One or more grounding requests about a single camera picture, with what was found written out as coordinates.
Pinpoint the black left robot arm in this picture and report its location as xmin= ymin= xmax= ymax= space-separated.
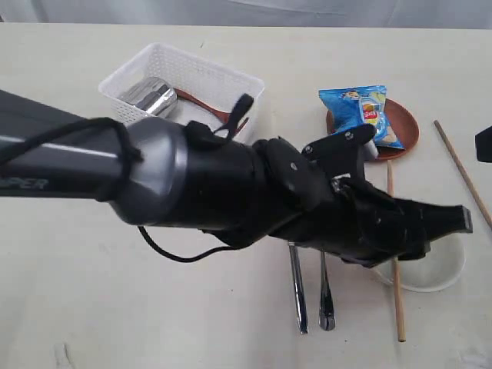
xmin=1 ymin=91 xmax=473 ymax=268

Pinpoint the blue chip bag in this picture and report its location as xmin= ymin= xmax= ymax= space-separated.
xmin=318 ymin=85 xmax=404 ymax=150

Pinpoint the white perforated plastic basket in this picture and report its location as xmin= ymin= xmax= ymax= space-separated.
xmin=98 ymin=42 xmax=264 ymax=143

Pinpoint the silver table knife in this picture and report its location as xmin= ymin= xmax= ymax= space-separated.
xmin=288 ymin=242 xmax=308 ymax=334

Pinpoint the brown round plate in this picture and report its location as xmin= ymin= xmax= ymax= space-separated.
xmin=327 ymin=98 xmax=419 ymax=161

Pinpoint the silver fork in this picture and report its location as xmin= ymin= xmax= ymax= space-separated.
xmin=319 ymin=251 xmax=336 ymax=331

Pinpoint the shiny steel cup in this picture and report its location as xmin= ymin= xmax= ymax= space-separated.
xmin=118 ymin=76 xmax=178 ymax=117

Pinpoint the brown wooden chopstick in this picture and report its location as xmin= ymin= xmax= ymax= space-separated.
xmin=387 ymin=160 xmax=406 ymax=343
xmin=433 ymin=120 xmax=491 ymax=228

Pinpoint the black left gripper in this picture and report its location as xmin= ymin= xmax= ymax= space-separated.
xmin=214 ymin=138 xmax=473 ymax=268

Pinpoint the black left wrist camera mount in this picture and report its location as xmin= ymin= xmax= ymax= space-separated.
xmin=301 ymin=125 xmax=378 ymax=181

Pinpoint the brown wooden spoon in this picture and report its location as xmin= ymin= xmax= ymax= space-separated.
xmin=169 ymin=88 xmax=230 ymax=132

